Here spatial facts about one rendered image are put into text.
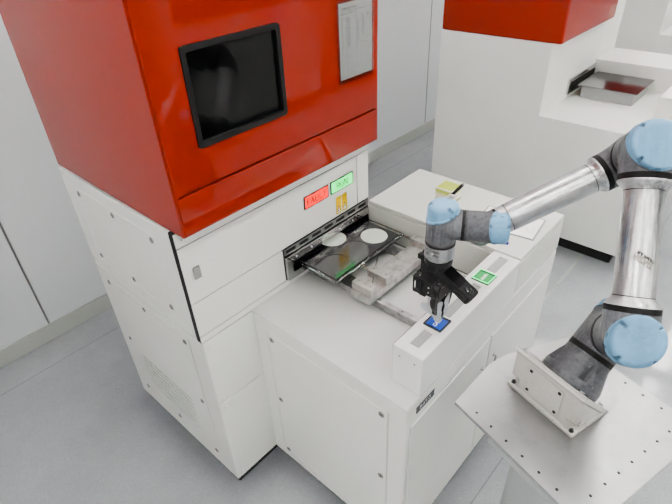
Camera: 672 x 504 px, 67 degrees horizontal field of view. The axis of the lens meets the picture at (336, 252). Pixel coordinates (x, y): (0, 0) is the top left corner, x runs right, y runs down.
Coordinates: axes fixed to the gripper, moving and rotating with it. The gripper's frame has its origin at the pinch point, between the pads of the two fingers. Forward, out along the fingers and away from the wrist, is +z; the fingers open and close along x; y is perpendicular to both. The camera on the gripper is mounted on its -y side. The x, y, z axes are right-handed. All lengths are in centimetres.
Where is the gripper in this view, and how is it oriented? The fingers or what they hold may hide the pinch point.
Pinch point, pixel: (440, 319)
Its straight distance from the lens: 143.1
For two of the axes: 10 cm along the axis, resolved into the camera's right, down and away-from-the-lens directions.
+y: -7.4, -3.6, 5.6
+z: 0.4, 8.2, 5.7
